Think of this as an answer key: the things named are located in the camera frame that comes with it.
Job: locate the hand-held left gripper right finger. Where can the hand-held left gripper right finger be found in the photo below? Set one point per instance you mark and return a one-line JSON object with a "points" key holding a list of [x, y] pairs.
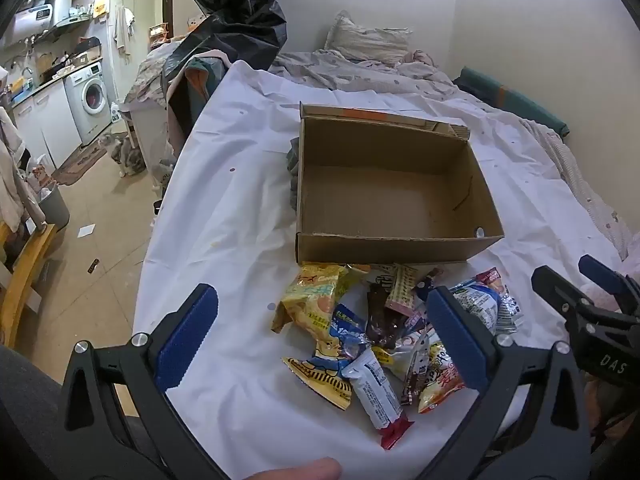
{"points": [[457, 340]]}

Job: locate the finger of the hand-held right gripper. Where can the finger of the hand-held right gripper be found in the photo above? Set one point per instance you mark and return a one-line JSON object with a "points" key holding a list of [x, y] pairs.
{"points": [[560, 292], [602, 272]]}

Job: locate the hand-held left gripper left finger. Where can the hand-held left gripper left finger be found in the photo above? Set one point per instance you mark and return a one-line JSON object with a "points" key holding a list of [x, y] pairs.
{"points": [[187, 335]]}

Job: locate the large blue white packet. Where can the large blue white packet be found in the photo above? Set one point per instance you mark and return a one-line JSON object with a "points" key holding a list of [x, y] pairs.
{"points": [[475, 305]]}

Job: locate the white orange snack packet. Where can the white orange snack packet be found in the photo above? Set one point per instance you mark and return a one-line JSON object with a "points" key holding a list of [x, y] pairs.
{"points": [[440, 380]]}

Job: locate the slim brown snack packet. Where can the slim brown snack packet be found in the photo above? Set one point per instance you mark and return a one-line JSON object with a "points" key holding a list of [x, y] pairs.
{"points": [[415, 375]]}

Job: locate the white packet red label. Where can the white packet red label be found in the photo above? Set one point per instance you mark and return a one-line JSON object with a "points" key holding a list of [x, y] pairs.
{"points": [[506, 307]]}

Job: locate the small white snack packet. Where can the small white snack packet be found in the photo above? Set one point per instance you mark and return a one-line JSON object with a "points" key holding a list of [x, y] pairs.
{"points": [[400, 355]]}

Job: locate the yellow brown snack packet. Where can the yellow brown snack packet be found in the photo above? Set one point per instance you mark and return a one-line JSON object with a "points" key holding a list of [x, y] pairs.
{"points": [[402, 290]]}

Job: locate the dark brown snack packet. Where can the dark brown snack packet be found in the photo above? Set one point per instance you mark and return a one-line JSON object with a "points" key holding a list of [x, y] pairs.
{"points": [[385, 320]]}

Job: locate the beige snack packet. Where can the beige snack packet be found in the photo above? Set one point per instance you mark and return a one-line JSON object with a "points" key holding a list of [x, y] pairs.
{"points": [[382, 274]]}

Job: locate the long white packet red end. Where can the long white packet red end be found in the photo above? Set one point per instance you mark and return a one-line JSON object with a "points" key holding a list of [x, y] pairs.
{"points": [[372, 395]]}

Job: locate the small blue white packet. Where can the small blue white packet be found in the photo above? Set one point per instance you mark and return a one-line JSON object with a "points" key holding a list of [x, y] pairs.
{"points": [[347, 330]]}

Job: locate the blue yellow cartoon packet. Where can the blue yellow cartoon packet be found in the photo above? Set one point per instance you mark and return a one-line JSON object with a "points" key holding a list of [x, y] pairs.
{"points": [[322, 372]]}

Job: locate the brown cardboard box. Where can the brown cardboard box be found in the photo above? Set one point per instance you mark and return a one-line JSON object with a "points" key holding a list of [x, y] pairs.
{"points": [[380, 185]]}

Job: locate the small dark wrapper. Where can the small dark wrapper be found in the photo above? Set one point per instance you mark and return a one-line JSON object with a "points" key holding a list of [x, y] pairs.
{"points": [[93, 265]]}

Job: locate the white paper sheet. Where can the white paper sheet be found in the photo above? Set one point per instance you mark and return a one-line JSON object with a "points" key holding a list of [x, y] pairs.
{"points": [[86, 230]]}

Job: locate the dark grey clothing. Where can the dark grey clothing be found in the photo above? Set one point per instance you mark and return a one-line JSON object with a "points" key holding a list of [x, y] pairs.
{"points": [[25, 410]]}

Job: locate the grey bin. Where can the grey bin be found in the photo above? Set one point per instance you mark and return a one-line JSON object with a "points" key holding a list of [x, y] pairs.
{"points": [[52, 207]]}

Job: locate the grey tabby cat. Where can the grey tabby cat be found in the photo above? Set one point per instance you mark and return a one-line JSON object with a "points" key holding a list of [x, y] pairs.
{"points": [[125, 155]]}

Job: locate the teal mat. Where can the teal mat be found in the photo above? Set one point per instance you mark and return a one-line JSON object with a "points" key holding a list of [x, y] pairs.
{"points": [[510, 100]]}

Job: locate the brown patterned rug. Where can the brown patterned rug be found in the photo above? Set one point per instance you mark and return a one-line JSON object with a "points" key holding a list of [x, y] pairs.
{"points": [[80, 162]]}

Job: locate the white side table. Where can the white side table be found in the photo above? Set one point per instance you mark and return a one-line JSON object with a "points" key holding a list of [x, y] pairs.
{"points": [[150, 135]]}

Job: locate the white plastic bag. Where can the white plastic bag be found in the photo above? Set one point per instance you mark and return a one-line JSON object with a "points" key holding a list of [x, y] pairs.
{"points": [[39, 172]]}

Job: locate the hanging beige garment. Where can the hanging beige garment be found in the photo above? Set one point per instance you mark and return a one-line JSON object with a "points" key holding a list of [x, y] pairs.
{"points": [[15, 170]]}

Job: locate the teal and salmon cloth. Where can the teal and salmon cloth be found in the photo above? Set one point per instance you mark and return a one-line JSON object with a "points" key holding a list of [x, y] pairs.
{"points": [[202, 85]]}

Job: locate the white washing machine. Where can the white washing machine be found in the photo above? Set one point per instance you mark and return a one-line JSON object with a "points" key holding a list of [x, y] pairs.
{"points": [[90, 100]]}

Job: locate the white base cabinet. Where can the white base cabinet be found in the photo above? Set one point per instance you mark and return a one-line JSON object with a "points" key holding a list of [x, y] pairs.
{"points": [[47, 120]]}

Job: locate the floral patterned cloth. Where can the floral patterned cloth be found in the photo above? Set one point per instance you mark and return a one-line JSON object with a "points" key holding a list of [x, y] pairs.
{"points": [[150, 72]]}

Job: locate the pink garment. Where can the pink garment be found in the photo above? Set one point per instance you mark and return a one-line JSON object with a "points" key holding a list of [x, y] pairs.
{"points": [[420, 56]]}

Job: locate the grey floral duvet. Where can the grey floral duvet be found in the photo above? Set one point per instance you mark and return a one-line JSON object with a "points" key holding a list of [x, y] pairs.
{"points": [[350, 72]]}

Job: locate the hanging white towel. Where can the hanging white towel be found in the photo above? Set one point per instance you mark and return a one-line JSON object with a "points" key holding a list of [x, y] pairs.
{"points": [[122, 30]]}

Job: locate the striped pillow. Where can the striped pillow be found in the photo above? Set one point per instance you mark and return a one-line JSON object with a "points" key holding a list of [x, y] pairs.
{"points": [[367, 37]]}

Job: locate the black plastic sheet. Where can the black plastic sheet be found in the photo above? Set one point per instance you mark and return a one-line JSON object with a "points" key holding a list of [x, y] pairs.
{"points": [[235, 15]]}

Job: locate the yellow hanging bag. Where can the yellow hanging bag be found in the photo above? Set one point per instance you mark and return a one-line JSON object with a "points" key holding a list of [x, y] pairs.
{"points": [[101, 5]]}

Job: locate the white range hood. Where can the white range hood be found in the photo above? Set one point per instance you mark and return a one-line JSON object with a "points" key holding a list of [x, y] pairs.
{"points": [[62, 7]]}

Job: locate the white water heater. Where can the white water heater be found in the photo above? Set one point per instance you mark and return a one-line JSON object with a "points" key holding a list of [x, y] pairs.
{"points": [[32, 20]]}

